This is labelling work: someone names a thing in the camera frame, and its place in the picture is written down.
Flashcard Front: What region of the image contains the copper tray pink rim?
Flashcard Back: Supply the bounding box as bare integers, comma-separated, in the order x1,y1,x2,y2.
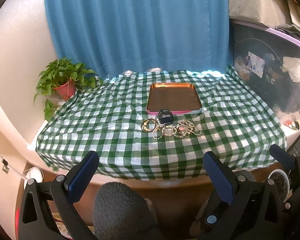
146,82,202,115

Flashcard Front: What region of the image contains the grey bead tube bracelet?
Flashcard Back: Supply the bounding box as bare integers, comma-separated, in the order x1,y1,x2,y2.
191,125,203,137

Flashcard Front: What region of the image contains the red plant pot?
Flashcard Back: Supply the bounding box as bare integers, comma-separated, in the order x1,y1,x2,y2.
55,80,76,101

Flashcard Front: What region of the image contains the grey fabric storage box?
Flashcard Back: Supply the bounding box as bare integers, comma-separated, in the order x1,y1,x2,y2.
229,0,300,28

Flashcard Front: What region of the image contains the thin gold bangle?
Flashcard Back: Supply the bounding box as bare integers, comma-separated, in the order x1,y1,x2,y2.
152,124,165,140

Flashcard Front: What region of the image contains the green potted plant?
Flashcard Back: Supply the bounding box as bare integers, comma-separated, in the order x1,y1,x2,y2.
33,57,103,121

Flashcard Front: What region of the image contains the clear storage bin purple lid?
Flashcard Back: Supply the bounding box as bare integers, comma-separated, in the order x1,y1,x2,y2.
231,20,300,124

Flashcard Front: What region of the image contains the green white checkered tablecloth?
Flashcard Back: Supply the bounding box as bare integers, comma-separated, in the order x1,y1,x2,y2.
36,66,287,180

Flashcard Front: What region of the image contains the pink green bead bracelet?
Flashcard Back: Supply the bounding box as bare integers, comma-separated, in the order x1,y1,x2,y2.
161,125,178,137

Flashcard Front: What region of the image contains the grey furry microphone cover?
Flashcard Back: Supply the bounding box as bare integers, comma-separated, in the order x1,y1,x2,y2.
94,182,164,239

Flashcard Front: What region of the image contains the cream large bead bracelet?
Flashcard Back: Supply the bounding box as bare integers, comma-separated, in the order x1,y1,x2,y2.
141,119,158,133

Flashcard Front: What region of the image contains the blue curtain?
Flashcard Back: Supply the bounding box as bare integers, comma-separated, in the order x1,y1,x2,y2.
44,0,230,77

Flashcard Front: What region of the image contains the black smart watch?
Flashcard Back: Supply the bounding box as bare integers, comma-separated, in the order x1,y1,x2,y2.
158,109,174,125

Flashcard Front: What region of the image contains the white label sticker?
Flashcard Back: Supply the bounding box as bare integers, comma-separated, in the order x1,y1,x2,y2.
247,51,266,78

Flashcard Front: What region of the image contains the pink charm beaded bracelet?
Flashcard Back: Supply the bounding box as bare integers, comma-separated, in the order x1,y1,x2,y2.
173,119,195,138

